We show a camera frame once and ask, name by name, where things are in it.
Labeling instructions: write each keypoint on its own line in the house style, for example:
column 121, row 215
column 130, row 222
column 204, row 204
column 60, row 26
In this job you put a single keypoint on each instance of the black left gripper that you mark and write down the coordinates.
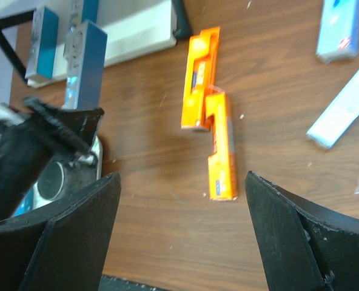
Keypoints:
column 62, row 245

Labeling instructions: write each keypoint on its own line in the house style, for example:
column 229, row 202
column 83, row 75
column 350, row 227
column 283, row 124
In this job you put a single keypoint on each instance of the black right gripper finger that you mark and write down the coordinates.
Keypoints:
column 303, row 245

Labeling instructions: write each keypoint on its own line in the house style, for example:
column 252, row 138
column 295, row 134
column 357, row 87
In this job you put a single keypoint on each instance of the orange toothpaste box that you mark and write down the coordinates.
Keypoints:
column 221, row 164
column 200, row 76

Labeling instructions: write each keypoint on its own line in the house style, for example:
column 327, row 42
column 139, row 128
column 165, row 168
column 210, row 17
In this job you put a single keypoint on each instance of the silver blue toothpaste box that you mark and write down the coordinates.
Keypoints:
column 43, row 45
column 81, row 10

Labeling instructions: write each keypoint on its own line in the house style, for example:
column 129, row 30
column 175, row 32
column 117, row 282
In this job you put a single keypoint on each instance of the metallic blue toothpaste box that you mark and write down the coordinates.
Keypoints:
column 85, row 49

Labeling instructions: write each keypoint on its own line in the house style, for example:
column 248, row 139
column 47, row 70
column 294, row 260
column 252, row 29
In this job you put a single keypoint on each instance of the light blue toothpaste box tilted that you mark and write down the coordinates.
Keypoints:
column 338, row 116

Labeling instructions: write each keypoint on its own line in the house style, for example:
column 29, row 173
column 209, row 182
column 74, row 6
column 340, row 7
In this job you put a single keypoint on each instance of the blue toothpaste box upper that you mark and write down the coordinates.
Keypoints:
column 338, row 37

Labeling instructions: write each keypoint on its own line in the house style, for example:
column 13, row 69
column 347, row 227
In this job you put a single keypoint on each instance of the black frame three-tier shelf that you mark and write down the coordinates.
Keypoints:
column 133, row 28

